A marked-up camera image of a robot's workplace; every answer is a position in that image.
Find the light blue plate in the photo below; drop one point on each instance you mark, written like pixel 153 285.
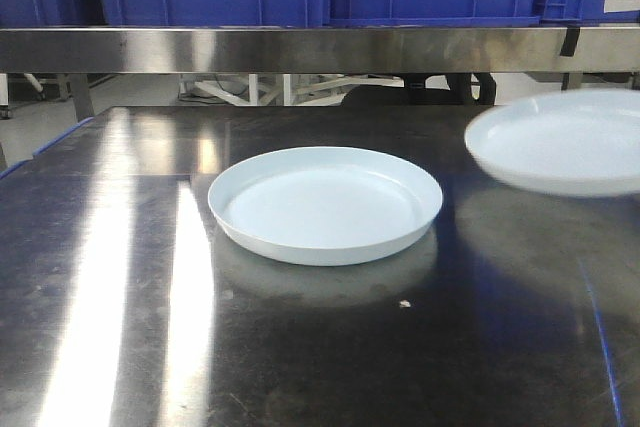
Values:
pixel 577 143
pixel 325 205

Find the black office chair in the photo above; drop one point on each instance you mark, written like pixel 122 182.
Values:
pixel 466 89

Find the black tape strip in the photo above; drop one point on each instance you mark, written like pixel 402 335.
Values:
pixel 570 42

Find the stainless steel shelf rail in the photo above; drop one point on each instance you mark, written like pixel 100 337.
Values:
pixel 404 50

